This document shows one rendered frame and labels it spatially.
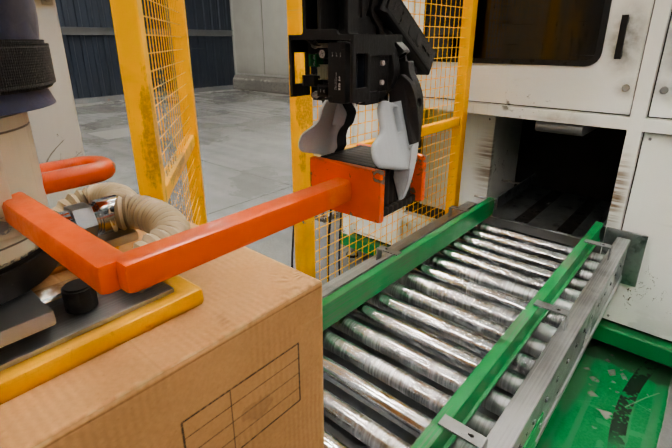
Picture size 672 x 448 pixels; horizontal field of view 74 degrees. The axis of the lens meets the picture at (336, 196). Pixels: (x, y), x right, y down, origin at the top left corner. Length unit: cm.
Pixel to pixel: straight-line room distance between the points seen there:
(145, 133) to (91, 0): 1099
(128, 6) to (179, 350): 74
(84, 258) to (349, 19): 26
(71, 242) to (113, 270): 5
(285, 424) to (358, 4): 46
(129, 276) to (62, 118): 127
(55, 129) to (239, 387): 118
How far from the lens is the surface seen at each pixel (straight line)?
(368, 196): 41
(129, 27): 102
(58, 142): 155
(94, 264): 30
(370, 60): 37
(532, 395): 118
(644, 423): 218
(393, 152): 40
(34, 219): 39
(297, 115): 131
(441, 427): 99
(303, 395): 59
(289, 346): 52
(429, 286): 161
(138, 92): 103
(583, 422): 208
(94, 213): 56
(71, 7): 1181
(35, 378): 45
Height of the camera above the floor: 135
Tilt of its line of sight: 19 degrees down
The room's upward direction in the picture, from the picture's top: straight up
